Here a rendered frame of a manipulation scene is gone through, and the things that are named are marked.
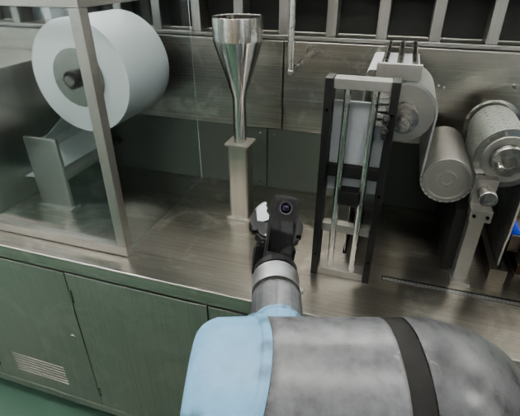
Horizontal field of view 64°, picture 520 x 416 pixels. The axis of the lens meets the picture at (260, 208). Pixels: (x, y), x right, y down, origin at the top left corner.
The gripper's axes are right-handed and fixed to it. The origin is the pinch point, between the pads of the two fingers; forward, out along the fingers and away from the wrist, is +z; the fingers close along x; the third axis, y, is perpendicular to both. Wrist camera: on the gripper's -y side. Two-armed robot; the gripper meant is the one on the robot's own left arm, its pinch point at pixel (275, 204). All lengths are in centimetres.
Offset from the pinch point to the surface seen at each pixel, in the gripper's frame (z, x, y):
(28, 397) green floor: 43, -88, 137
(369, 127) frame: 17.7, 19.7, -12.8
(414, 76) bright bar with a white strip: 24.4, 28.7, -23.9
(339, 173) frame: 19.3, 16.2, 0.1
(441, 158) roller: 25.2, 42.0, -5.2
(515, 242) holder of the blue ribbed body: 19, 66, 13
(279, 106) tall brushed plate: 70, 3, 1
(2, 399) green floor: 42, -99, 138
